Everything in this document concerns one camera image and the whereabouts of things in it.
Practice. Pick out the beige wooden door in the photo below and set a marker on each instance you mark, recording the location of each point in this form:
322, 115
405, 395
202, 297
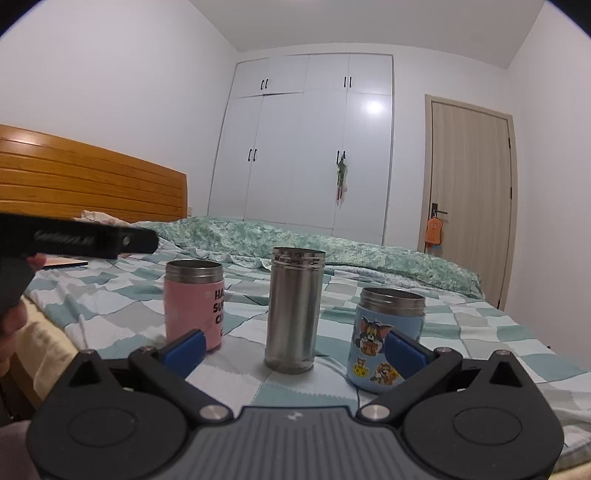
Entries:
466, 194

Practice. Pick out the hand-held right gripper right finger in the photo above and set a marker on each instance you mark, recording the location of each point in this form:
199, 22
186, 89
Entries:
406, 353

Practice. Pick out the plain stainless steel cup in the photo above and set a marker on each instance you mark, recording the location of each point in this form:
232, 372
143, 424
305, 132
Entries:
292, 314

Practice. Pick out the blue cartoon print cup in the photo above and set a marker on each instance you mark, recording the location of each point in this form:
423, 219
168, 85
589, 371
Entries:
369, 341

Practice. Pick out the checkered bed sheet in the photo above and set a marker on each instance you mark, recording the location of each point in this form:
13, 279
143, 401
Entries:
480, 341

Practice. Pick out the wooden bed headboard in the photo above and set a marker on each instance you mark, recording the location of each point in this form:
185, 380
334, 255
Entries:
83, 180

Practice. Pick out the white wardrobe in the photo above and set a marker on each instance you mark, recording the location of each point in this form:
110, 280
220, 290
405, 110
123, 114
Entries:
300, 152

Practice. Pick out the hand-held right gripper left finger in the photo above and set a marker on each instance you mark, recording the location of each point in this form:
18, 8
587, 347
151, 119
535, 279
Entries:
187, 351

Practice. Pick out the person's left hand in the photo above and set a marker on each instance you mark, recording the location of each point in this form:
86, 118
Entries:
14, 323

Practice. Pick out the green floral quilt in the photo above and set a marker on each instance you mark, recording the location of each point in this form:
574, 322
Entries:
369, 258

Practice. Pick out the crumpled pale cloth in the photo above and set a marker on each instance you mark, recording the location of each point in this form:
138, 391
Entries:
99, 216

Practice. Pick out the green hanging ornament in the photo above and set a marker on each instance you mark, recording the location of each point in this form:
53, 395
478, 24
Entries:
341, 180

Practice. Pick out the pink steel-rimmed cup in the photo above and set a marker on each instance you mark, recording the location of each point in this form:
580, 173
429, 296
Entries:
189, 304

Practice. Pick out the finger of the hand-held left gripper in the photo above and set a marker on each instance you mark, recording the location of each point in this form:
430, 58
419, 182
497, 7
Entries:
138, 240

